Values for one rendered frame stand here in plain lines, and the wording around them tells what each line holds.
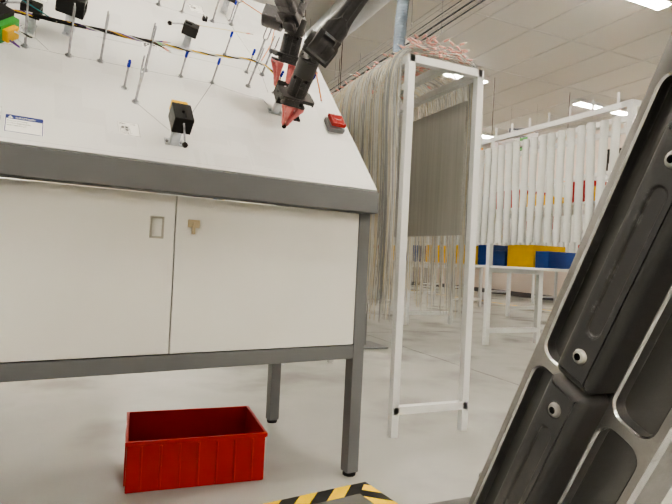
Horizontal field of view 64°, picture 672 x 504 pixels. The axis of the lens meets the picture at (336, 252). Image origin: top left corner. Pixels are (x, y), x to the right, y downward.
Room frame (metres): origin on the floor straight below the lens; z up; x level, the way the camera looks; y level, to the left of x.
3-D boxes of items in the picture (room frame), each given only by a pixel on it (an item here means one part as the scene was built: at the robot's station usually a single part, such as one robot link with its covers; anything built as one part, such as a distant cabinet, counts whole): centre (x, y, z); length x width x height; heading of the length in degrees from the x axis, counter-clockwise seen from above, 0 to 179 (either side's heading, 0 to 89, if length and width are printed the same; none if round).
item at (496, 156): (5.55, -0.72, 1.23); 4.90 x 0.07 x 0.78; 24
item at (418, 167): (2.69, -0.12, 0.78); 1.39 x 0.45 x 1.56; 24
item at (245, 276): (1.48, 0.17, 0.60); 0.55 x 0.03 x 0.39; 122
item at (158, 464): (1.64, 0.41, 0.07); 0.39 x 0.29 x 0.14; 110
